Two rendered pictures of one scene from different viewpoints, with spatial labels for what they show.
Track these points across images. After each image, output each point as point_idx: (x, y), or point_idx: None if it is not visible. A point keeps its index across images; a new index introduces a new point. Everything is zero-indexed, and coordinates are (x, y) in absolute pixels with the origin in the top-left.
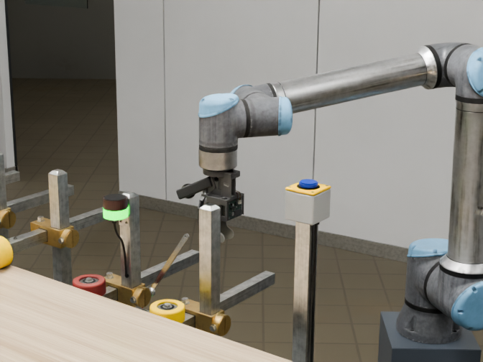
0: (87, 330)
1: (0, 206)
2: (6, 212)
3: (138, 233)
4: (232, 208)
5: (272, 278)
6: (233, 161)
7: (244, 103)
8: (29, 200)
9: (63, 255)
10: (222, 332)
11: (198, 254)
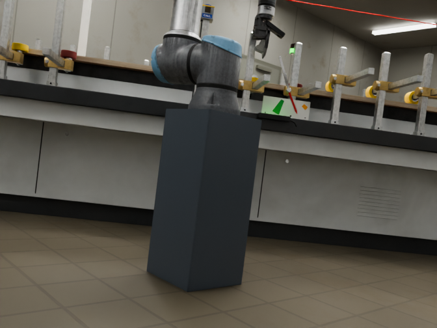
0: None
1: (379, 79)
2: (374, 81)
3: (293, 60)
4: (252, 32)
5: (263, 77)
6: (257, 11)
7: None
8: (398, 81)
9: (333, 88)
10: (238, 87)
11: (315, 82)
